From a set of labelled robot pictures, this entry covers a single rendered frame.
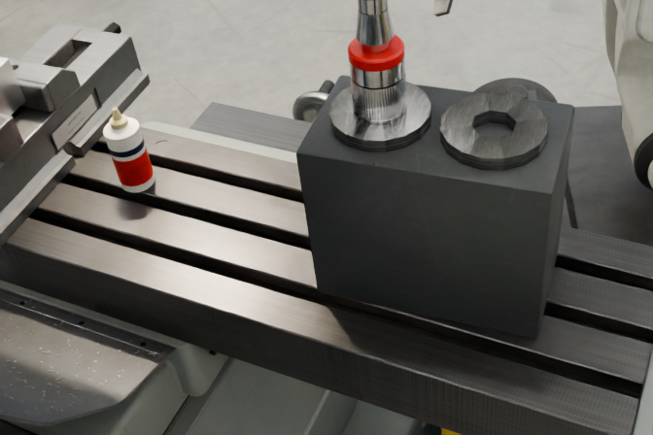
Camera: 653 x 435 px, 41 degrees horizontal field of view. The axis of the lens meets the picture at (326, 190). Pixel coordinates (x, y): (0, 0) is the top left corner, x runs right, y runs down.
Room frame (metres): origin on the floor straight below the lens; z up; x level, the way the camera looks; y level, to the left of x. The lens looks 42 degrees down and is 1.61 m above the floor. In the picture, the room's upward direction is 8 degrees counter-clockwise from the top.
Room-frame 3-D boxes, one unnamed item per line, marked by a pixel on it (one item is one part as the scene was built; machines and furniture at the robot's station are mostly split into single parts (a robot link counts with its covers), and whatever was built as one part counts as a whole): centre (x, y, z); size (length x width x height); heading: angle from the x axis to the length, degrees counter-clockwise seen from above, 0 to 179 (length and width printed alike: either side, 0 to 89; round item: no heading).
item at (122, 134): (0.79, 0.22, 0.99); 0.04 x 0.04 x 0.11
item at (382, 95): (0.61, -0.06, 1.17); 0.05 x 0.05 x 0.06
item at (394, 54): (0.61, -0.06, 1.20); 0.05 x 0.05 x 0.01
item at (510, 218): (0.59, -0.10, 1.04); 0.22 x 0.12 x 0.20; 65
